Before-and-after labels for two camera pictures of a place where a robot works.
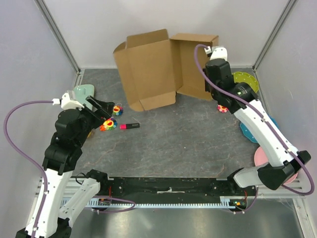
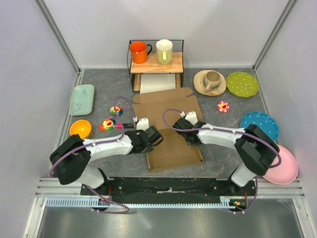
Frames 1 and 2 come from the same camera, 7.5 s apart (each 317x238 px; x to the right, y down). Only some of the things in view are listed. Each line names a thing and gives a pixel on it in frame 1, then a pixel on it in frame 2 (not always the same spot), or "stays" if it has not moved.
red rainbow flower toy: (109, 124) stays
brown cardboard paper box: (152, 68) -> (163, 109)
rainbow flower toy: (117, 110) stays
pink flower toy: (222, 109) stays
